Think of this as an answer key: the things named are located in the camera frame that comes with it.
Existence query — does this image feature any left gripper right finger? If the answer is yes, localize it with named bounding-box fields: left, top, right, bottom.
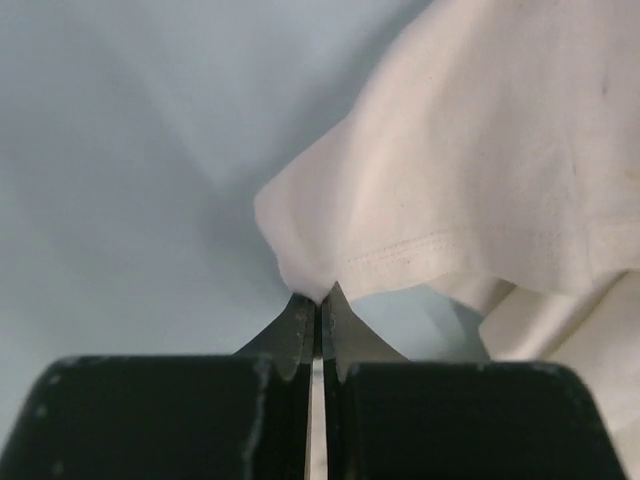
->
left=320, top=287, right=626, bottom=479

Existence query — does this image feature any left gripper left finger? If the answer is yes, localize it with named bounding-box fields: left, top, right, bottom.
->
left=1, top=295, right=315, bottom=479

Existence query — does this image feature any cream white t shirt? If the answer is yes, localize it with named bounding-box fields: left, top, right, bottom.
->
left=254, top=1, right=639, bottom=478

